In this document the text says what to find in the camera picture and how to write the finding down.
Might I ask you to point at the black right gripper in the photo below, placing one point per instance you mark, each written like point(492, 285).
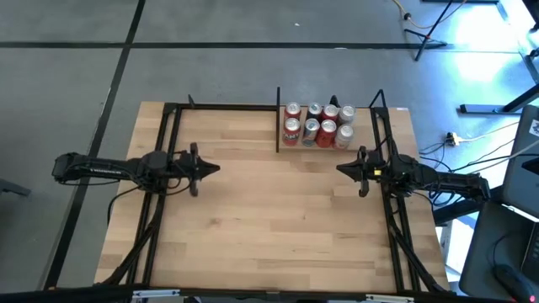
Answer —
point(372, 166)

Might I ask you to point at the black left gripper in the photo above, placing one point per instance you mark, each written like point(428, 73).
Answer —
point(185, 166)

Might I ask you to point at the white and pink can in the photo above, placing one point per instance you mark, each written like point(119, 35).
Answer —
point(343, 139)

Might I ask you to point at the magenta red soda can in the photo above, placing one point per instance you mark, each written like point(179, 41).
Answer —
point(325, 136)

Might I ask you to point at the teal slim energy drink can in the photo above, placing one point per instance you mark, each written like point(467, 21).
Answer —
point(310, 134)

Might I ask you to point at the red Coke Zero can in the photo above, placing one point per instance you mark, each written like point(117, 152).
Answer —
point(330, 112)

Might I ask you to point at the red Fanta strawberry can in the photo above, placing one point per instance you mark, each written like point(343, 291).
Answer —
point(291, 134)
point(292, 110)

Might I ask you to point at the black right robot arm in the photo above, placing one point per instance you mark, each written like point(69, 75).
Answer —
point(442, 181)

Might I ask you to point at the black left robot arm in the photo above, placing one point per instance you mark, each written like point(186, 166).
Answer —
point(105, 170)

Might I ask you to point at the black desk leg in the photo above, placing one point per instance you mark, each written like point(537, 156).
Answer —
point(463, 209)

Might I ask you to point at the black floor stand base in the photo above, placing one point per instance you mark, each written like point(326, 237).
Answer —
point(480, 109)

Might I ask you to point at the black tripod stand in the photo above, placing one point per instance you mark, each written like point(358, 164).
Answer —
point(428, 36)

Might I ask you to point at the dark gray side desk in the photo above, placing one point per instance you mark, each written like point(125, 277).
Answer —
point(480, 261)

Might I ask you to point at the gray laptop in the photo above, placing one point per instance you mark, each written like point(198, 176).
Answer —
point(520, 177)

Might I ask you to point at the gray furniture foot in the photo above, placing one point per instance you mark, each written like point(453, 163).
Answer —
point(12, 188)

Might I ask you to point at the black computer mouse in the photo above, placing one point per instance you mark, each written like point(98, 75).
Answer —
point(513, 284)

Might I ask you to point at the black shelf divider post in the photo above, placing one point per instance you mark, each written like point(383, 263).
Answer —
point(278, 139)

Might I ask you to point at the silver metal bracket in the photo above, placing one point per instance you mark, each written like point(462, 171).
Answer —
point(389, 298)
point(156, 293)

